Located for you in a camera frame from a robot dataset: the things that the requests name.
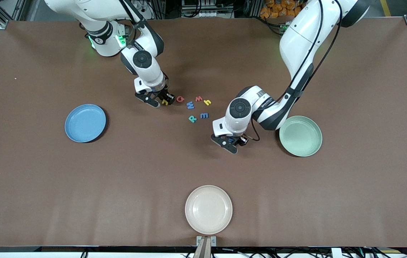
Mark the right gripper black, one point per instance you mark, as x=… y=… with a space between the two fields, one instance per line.
x=163 y=95

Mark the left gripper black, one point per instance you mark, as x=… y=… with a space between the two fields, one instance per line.
x=241 y=140

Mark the red foam letter Q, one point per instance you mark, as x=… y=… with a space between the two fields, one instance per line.
x=177 y=99

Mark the blue foam letter W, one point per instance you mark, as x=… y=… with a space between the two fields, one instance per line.
x=190 y=105

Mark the red foam letter m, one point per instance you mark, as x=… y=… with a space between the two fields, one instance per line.
x=198 y=98

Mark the teal foam letter R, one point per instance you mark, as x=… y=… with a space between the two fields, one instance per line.
x=192 y=119

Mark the small yellow foam letter h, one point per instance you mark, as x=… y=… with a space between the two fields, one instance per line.
x=207 y=102

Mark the blue foam letter e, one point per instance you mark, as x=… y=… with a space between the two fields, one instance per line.
x=204 y=115

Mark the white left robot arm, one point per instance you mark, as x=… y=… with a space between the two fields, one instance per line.
x=296 y=43

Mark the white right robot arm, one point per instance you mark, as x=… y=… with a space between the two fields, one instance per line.
x=149 y=75

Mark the green plate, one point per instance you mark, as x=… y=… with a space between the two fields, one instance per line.
x=300 y=136

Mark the beige plate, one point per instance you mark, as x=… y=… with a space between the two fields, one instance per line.
x=208 y=209

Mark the blue plate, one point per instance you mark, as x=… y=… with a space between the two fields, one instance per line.
x=85 y=123

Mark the white power strip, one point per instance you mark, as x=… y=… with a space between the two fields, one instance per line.
x=144 y=9

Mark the brown table cover sheet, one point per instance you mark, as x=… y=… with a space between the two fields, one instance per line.
x=117 y=179

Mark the black white electronics box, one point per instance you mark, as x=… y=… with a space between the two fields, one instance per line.
x=207 y=12

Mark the pile of orange packets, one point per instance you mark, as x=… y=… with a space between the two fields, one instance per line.
x=275 y=9

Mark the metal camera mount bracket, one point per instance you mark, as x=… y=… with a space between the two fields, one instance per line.
x=206 y=245

